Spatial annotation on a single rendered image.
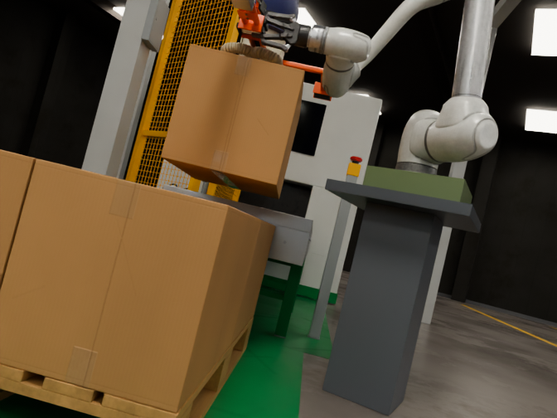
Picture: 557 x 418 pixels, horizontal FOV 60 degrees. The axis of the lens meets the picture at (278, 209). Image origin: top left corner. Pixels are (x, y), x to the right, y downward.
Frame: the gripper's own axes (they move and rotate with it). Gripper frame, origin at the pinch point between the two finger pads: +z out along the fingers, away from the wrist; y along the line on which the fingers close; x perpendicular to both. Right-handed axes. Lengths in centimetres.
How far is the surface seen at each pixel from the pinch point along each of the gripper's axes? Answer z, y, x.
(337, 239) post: -51, 64, 108
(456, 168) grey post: -163, -37, 334
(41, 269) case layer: 12, 86, -73
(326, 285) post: -51, 90, 108
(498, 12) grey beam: -163, -189, 305
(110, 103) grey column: 102, 15, 120
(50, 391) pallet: 4, 107, -73
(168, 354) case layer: -16, 95, -73
